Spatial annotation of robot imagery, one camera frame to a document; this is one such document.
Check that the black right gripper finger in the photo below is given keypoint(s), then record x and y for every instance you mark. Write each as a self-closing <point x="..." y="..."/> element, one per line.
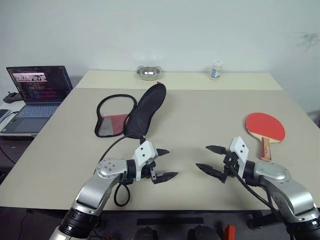
<point x="212" y="172"/>
<point x="217" y="149"/>

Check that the dark handheld controller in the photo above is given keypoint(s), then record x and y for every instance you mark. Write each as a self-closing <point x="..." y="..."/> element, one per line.
<point x="11" y="97"/>

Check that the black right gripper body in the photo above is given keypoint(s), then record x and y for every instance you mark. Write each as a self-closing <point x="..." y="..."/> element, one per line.
<point x="230" y="162"/>

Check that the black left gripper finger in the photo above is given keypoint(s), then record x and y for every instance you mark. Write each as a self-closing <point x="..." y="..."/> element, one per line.
<point x="165" y="178"/>
<point x="163" y="152"/>

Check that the open grey laptop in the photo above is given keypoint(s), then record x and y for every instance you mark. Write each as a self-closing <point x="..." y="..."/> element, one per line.
<point x="37" y="87"/>

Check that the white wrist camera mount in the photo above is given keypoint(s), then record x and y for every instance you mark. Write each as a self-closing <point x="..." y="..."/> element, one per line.
<point x="145" y="152"/>
<point x="240" y="150"/>

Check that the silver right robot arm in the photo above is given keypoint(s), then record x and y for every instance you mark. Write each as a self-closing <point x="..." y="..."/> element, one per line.
<point x="282" y="185"/>

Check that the black smartphone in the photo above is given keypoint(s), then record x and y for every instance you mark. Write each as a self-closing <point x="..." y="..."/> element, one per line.
<point x="3" y="114"/>

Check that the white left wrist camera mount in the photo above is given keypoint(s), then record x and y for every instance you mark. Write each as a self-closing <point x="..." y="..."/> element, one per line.
<point x="145" y="152"/>

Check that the red black paddle case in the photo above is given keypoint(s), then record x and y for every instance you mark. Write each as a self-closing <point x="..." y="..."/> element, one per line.
<point x="147" y="107"/>

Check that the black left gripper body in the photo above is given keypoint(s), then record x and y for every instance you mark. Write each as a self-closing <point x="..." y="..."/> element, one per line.
<point x="149" y="171"/>

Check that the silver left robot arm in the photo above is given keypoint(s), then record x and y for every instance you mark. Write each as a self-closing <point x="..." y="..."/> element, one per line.
<point x="100" y="185"/>

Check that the small white pill bottle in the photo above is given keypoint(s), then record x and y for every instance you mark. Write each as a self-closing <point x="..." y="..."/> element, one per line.
<point x="216" y="71"/>

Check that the small steel bowl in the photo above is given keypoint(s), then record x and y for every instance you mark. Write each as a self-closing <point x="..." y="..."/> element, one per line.
<point x="148" y="73"/>

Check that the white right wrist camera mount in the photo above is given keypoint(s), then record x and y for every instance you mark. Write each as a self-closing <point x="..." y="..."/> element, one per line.
<point x="240" y="150"/>

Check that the red table tennis paddle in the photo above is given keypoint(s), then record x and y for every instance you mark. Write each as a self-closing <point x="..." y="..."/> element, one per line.
<point x="265" y="125"/>

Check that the small red object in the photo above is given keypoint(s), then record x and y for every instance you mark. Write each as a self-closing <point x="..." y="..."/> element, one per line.
<point x="229" y="232"/>

